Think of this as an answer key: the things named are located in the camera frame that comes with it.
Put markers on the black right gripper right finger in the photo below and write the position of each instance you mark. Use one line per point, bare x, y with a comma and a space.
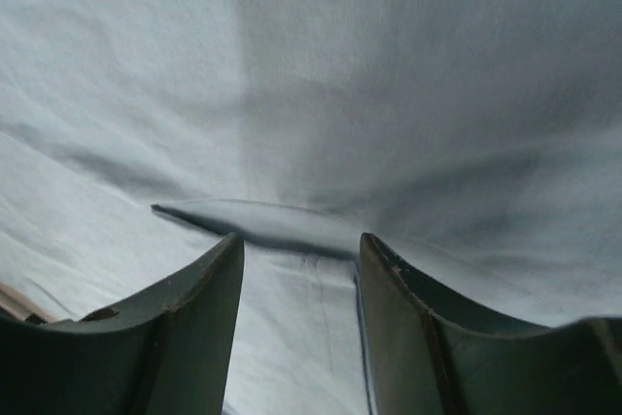
432, 350

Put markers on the grey-blue t-shirt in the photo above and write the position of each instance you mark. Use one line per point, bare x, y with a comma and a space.
480, 139

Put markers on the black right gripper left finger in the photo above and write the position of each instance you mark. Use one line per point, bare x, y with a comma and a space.
163, 350

